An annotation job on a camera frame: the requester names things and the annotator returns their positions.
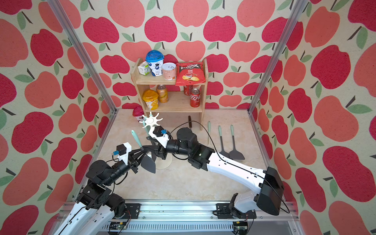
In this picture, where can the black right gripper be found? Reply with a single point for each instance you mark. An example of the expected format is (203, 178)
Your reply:
(157, 149)

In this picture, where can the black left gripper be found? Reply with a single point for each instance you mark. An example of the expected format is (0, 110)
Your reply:
(134, 161)

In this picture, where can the grey turner green handle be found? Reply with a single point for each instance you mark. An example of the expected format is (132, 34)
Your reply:
(222, 152)

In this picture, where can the grey slotted spatula green handle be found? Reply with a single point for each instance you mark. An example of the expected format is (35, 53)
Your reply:
(235, 154)

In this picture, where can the cream spoon green handle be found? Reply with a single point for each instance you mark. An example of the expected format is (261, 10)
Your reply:
(209, 131)

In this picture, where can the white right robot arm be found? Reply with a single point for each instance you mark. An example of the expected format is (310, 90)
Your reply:
(266, 187)

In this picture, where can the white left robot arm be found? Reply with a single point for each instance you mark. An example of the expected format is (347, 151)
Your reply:
(97, 204)

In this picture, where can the white utensil rack stand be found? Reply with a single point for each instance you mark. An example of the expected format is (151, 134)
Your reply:
(149, 124)

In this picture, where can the red lid small cup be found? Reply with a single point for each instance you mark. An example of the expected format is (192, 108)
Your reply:
(138, 113)

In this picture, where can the wooden two-tier shelf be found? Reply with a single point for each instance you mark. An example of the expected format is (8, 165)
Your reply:
(177, 101)

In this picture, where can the yellow mango cup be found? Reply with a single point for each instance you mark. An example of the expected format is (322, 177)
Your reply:
(151, 98)

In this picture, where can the orange soda can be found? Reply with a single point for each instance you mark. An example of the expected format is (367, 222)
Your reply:
(163, 93)

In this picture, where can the red cola can front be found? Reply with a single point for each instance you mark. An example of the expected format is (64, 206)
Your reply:
(195, 98)

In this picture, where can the red cola can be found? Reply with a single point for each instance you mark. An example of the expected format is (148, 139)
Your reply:
(188, 90)
(195, 98)

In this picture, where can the red cola can back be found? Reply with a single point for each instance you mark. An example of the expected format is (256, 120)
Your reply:
(188, 90)

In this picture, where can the pink tin can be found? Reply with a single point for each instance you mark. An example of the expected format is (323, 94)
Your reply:
(169, 71)

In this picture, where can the small white green carton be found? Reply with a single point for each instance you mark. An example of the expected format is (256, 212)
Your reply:
(144, 68)

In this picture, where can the red chips bag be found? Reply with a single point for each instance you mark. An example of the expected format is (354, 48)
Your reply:
(190, 74)

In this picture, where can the blue lid yogurt cup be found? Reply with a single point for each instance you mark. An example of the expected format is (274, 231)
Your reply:
(155, 60)

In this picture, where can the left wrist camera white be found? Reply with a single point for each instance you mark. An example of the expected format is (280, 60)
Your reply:
(122, 151)

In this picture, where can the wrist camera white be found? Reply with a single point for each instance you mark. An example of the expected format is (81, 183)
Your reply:
(160, 134)
(122, 151)

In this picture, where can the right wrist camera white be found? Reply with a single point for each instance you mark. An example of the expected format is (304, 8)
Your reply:
(160, 134)

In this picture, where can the aluminium frame post left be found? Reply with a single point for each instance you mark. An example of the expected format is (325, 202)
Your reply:
(63, 19)

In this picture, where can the aluminium frame post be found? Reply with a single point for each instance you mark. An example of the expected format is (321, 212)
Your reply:
(296, 13)
(63, 19)

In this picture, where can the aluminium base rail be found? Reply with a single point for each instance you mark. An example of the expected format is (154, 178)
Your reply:
(175, 218)

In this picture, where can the aluminium frame post right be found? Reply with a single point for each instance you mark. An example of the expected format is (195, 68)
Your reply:
(296, 13)

